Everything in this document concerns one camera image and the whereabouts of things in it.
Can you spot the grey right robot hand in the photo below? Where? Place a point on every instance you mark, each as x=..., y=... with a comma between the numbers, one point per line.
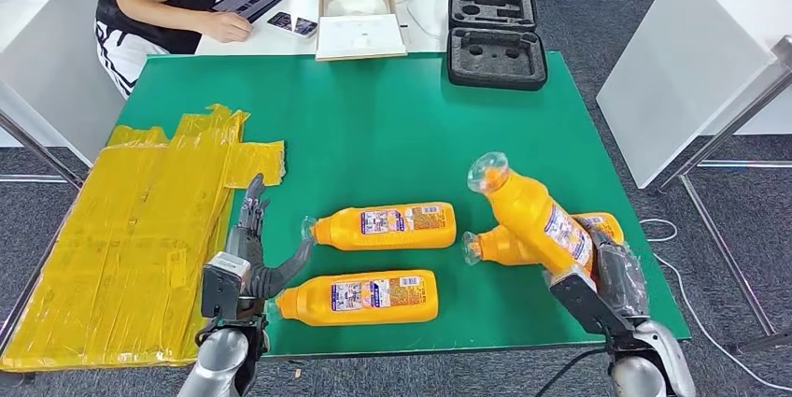
x=622, y=283

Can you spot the person's right hand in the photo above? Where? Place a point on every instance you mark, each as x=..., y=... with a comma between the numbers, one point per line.
x=226, y=27

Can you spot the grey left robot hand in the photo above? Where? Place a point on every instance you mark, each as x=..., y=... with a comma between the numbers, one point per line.
x=247, y=252

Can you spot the orange detergent bottle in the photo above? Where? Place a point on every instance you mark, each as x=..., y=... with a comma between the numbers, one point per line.
x=346, y=230
x=526, y=208
x=396, y=314
x=501, y=249

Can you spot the person's right forearm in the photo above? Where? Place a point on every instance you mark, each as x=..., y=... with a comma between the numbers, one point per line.
x=155, y=10

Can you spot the person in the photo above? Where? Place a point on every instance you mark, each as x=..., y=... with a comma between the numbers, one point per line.
x=155, y=29

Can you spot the smartphone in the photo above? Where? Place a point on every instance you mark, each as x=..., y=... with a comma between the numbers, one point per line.
x=305, y=27

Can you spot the white moulded box insert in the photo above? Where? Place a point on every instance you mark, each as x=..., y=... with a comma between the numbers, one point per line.
x=357, y=5

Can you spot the open cardboard box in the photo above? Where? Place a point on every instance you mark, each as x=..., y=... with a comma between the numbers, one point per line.
x=362, y=38

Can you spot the yellow taped plastic sheet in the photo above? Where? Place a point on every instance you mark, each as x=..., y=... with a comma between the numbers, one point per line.
x=111, y=233

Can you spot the green table board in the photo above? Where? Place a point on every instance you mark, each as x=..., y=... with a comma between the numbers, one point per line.
x=402, y=134

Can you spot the black foam-lined case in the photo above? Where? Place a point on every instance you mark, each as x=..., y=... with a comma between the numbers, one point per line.
x=497, y=57

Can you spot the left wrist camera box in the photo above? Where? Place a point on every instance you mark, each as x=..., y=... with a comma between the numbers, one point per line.
x=223, y=283

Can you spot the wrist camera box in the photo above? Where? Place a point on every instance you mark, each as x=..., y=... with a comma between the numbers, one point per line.
x=581, y=301
x=223, y=283

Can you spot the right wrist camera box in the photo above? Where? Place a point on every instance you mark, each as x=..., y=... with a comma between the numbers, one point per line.
x=581, y=301

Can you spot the silver metal frame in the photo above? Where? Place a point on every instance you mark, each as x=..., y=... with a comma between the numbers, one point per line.
x=742, y=114
x=37, y=145

